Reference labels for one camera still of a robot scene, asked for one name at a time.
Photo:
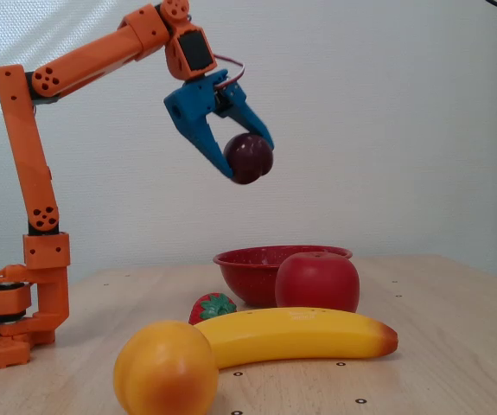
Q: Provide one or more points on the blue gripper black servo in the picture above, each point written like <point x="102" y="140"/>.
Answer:
<point x="193" y="104"/>

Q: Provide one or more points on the dark purple plum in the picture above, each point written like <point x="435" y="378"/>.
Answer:
<point x="248" y="160"/>

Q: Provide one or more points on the orange robot base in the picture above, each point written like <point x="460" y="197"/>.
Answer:
<point x="49" y="294"/>

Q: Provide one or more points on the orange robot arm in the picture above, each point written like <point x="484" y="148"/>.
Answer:
<point x="27" y="151"/>

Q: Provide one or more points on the red speckled bowl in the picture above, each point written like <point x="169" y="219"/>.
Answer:
<point x="248" y="276"/>

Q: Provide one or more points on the red apple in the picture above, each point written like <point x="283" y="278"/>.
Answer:
<point x="317" y="281"/>

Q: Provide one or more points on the red strawberry green leaves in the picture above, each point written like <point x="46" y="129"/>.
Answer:
<point x="211" y="308"/>

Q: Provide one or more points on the yellow banana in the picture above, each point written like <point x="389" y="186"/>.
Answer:
<point x="291" y="337"/>

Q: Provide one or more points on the orange round fruit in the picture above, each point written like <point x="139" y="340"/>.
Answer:
<point x="166" y="367"/>

